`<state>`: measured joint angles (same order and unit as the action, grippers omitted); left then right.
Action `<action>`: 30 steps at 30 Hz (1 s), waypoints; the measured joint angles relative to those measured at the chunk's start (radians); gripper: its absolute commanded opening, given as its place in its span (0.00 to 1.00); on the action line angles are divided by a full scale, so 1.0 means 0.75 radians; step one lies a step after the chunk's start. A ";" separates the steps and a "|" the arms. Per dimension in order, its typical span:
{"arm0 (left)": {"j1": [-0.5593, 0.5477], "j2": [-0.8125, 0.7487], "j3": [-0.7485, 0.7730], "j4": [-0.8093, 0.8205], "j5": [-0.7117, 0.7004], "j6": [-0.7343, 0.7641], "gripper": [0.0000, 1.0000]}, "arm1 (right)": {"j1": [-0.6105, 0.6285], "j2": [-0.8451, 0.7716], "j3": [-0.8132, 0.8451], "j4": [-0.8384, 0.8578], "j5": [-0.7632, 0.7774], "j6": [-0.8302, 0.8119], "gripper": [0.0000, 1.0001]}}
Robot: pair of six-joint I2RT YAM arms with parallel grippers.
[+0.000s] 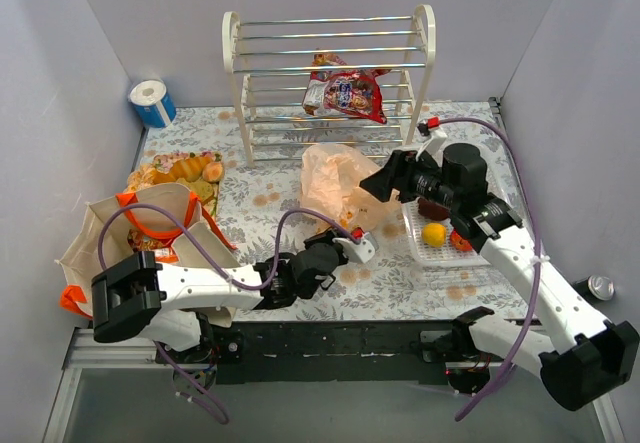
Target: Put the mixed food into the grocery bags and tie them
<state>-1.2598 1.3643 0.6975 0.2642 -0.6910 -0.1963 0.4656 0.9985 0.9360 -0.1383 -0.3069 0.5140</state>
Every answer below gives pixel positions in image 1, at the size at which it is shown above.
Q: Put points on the canvas tote bag orange handles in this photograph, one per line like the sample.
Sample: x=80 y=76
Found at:
x=142 y=230

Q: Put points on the large red snack bag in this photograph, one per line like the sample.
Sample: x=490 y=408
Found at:
x=138 y=241

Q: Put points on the bread loaf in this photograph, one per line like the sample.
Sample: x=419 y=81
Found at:
x=190 y=168

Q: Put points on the floral bread tray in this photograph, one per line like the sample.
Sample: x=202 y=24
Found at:
x=156 y=172

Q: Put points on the red candy bag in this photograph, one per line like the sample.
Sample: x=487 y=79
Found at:
x=353 y=92

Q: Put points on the orange snack packet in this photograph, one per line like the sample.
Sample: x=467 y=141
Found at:
x=165 y=255

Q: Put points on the peach plastic grocery bag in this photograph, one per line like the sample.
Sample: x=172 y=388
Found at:
x=330 y=184

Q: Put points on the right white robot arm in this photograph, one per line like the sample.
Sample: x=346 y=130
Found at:
x=577 y=352

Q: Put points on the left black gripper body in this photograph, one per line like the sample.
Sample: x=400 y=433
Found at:
x=329 y=251

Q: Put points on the red apple toy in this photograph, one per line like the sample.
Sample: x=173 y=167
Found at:
x=460 y=243

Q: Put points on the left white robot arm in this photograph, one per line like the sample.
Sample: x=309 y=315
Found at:
x=140 y=297

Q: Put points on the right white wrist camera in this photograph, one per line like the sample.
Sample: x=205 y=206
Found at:
x=434 y=137

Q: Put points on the toilet paper roll blue wrap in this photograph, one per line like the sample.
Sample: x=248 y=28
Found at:
x=153 y=104

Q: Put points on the dark red beet toy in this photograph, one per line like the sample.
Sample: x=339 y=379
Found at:
x=432 y=210

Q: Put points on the white plastic basket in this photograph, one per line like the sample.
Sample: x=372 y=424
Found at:
x=450 y=248

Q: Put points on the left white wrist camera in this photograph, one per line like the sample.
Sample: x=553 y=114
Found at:
x=359 y=252

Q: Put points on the white metal shelf rack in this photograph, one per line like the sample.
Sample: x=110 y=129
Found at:
x=268 y=65

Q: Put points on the yellow lemon toy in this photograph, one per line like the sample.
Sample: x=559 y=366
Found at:
x=434 y=235

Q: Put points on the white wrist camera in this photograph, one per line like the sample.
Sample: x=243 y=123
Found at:
x=434 y=137
x=359 y=252

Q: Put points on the metal can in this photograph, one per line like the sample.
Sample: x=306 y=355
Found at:
x=595 y=288

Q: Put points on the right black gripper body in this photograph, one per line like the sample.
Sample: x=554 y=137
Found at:
x=398 y=176

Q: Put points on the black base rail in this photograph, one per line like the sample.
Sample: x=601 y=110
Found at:
x=324 y=351

